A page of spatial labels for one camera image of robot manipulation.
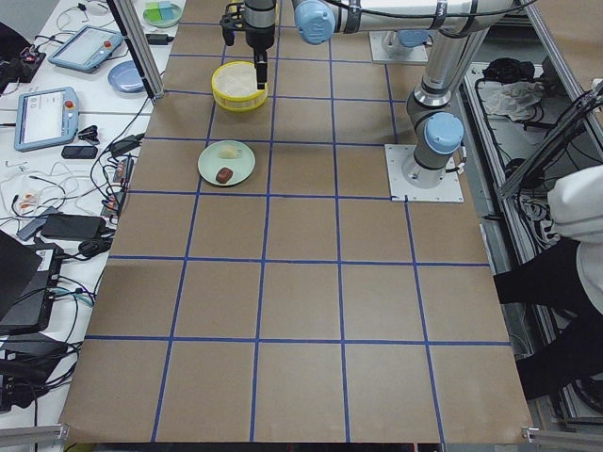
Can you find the aluminium frame post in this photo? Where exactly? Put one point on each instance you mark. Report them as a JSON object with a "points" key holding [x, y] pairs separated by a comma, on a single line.
{"points": [[126, 18]]}

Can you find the black power adapter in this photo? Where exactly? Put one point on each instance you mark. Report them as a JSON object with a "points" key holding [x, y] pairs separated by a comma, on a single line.
{"points": [[158, 39]]}

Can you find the teach pendant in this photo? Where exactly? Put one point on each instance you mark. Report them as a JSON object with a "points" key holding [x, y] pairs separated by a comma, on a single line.
{"points": [[45, 119], [87, 49]]}

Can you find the upper teach pendant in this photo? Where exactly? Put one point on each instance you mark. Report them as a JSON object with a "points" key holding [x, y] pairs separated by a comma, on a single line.
{"points": [[87, 49]]}

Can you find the blue plate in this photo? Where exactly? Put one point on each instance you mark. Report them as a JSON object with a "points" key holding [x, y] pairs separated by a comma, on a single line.
{"points": [[125, 77]]}

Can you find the brown bun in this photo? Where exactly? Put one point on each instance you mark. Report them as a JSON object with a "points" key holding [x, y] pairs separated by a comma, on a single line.
{"points": [[224, 175]]}

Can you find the lower teach pendant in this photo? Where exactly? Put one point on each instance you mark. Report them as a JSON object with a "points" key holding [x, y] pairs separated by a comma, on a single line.
{"points": [[45, 119]]}

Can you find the person in white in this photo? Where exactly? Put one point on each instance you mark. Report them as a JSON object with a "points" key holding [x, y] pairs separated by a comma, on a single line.
{"points": [[566, 276]]}

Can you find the green bowl with sponges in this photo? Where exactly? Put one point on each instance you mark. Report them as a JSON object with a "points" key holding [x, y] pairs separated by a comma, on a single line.
{"points": [[161, 14]]}

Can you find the black laptop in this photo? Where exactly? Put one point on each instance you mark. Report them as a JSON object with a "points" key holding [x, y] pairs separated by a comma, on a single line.
{"points": [[28, 273]]}

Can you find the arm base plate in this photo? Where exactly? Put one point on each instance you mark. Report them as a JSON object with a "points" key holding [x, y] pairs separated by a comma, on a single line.
{"points": [[414, 57], [408, 182]]}

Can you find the green plate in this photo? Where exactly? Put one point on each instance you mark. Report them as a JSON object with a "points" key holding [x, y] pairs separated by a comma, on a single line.
{"points": [[209, 163]]}

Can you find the white bun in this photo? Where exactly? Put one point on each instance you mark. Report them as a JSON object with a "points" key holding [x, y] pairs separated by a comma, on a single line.
{"points": [[229, 152]]}

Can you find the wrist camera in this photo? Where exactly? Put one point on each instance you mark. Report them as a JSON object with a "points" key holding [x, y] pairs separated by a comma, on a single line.
{"points": [[231, 22]]}

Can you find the yellow bamboo steamer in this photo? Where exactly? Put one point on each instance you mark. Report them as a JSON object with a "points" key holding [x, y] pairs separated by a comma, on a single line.
{"points": [[234, 87]]}

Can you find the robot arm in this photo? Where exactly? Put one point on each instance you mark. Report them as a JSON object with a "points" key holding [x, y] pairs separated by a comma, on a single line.
{"points": [[459, 28], [405, 40]]}

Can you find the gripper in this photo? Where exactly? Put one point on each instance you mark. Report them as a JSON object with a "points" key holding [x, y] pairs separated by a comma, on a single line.
{"points": [[258, 39]]}

